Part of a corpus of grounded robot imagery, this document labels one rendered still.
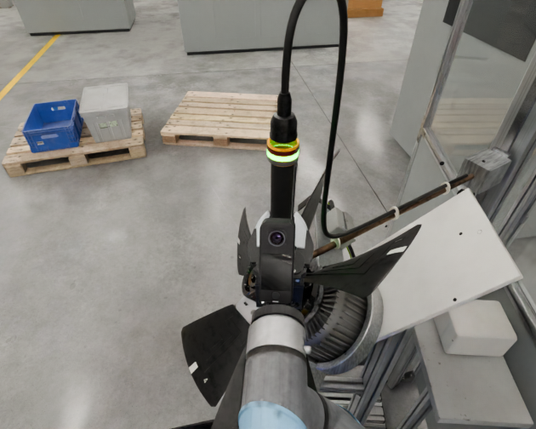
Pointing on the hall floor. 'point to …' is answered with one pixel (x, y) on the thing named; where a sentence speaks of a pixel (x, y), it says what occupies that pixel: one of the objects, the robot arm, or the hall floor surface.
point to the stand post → (377, 373)
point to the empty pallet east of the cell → (221, 119)
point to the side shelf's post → (420, 408)
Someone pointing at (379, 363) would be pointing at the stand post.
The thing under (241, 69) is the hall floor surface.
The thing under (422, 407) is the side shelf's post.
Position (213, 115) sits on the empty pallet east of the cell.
